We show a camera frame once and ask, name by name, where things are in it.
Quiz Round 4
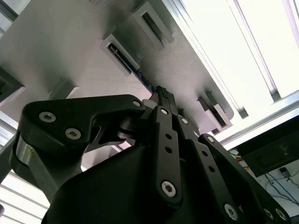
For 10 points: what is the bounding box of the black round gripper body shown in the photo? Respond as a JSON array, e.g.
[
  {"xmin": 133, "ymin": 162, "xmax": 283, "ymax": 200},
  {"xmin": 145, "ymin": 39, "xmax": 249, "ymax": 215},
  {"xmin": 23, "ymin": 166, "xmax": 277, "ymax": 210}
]
[{"xmin": 41, "ymin": 140, "xmax": 225, "ymax": 224}]

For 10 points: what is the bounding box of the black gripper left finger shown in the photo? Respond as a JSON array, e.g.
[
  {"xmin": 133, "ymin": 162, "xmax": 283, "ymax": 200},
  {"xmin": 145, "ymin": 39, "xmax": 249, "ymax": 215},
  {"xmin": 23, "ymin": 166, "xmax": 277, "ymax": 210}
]
[{"xmin": 10, "ymin": 86, "xmax": 185, "ymax": 206}]

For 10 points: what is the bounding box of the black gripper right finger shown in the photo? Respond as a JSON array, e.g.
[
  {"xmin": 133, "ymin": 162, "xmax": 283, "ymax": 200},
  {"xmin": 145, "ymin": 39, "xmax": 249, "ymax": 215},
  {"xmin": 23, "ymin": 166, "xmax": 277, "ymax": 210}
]
[{"xmin": 163, "ymin": 87, "xmax": 292, "ymax": 224}]

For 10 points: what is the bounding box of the blue RAM stick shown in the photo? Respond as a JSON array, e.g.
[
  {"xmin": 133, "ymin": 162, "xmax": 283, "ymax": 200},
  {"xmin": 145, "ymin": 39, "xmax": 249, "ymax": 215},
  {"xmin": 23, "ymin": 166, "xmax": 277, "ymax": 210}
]
[{"xmin": 107, "ymin": 43, "xmax": 157, "ymax": 93}]

